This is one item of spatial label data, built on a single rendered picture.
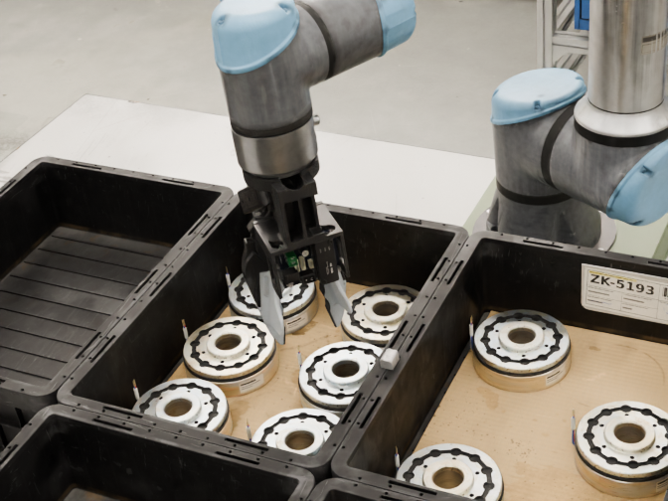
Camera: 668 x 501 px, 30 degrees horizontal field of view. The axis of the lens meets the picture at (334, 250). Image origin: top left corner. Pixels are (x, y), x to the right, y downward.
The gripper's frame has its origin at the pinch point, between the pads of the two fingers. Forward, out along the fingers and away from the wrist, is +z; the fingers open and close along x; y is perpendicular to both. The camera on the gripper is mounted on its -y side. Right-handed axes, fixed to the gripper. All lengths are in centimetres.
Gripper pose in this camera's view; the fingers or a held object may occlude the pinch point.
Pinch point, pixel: (305, 320)
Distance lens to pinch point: 127.0
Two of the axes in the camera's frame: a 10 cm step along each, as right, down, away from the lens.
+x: 9.3, -2.9, 2.0
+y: 3.3, 4.8, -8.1
